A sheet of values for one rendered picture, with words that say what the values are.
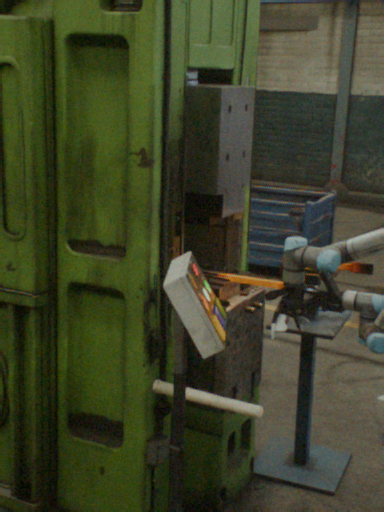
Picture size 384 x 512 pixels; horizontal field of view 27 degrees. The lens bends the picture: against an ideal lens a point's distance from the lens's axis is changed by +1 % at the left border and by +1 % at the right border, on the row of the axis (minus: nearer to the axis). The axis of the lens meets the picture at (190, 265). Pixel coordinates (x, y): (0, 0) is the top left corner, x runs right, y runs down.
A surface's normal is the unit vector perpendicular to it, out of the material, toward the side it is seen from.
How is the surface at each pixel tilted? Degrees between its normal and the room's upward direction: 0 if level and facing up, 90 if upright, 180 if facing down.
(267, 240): 90
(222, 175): 90
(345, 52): 90
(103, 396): 90
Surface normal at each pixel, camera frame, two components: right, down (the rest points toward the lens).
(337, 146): -0.54, 0.19
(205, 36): 0.88, 0.15
